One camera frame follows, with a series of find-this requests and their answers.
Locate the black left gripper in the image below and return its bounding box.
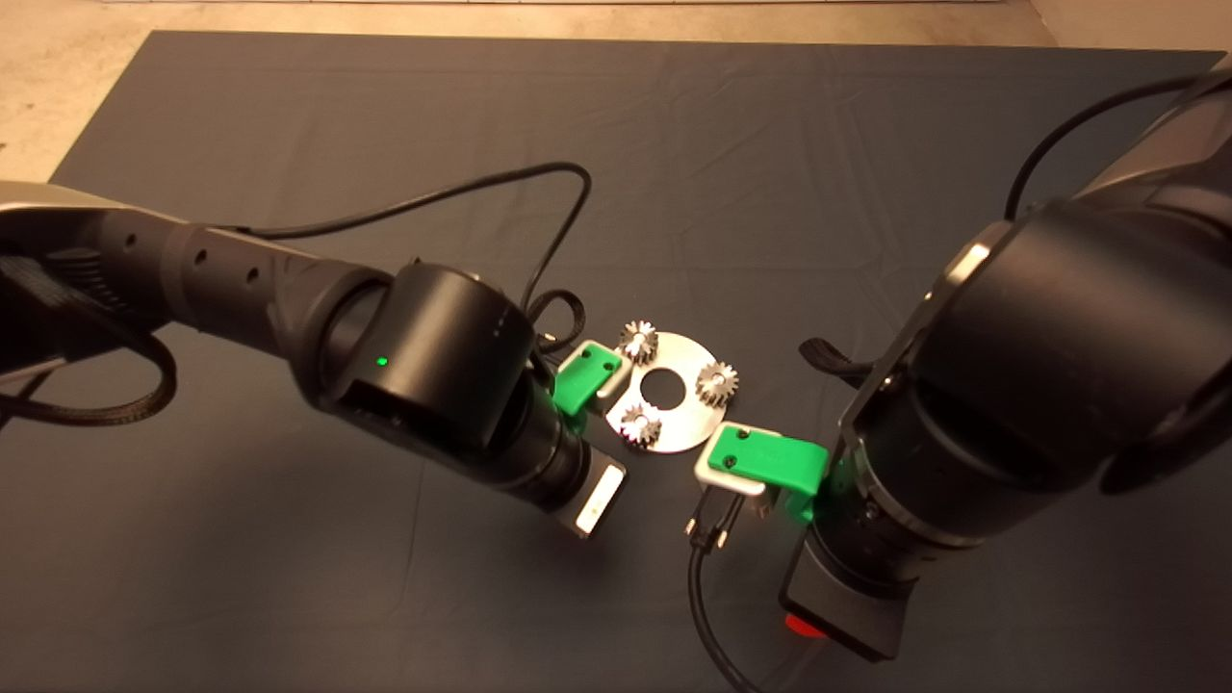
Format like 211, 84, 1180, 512
552, 446, 629, 540

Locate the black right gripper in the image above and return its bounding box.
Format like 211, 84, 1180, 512
778, 532, 921, 663

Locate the small steel planetary gear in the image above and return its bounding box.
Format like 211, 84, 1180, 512
619, 403, 665, 449
619, 321, 661, 365
695, 361, 740, 406

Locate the round metal carrier plate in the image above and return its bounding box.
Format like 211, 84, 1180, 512
604, 330, 732, 454

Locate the dark grey table cloth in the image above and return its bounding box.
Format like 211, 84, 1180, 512
0, 29, 1232, 693

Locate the black right camera cable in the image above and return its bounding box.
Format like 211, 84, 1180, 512
685, 72, 1204, 693

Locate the black camera cable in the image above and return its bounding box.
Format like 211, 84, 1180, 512
685, 72, 1204, 693
236, 161, 593, 349

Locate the green left camera mount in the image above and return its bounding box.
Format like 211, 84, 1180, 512
551, 345, 625, 418

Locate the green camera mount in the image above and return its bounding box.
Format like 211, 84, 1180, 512
707, 426, 843, 526
551, 345, 625, 418

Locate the silver right camera box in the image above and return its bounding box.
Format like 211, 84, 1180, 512
693, 423, 771, 498

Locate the silver camera box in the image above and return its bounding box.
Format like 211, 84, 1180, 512
693, 423, 771, 498
577, 342, 636, 401

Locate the silver left camera box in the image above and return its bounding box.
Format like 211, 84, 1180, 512
577, 342, 636, 401

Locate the green right camera mount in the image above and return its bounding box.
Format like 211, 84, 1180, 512
707, 426, 843, 526

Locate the black braided cable sleeve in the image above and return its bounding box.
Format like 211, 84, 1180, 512
0, 252, 179, 427
799, 337, 872, 391

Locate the black left camera cable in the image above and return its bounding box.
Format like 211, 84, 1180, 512
236, 161, 593, 349

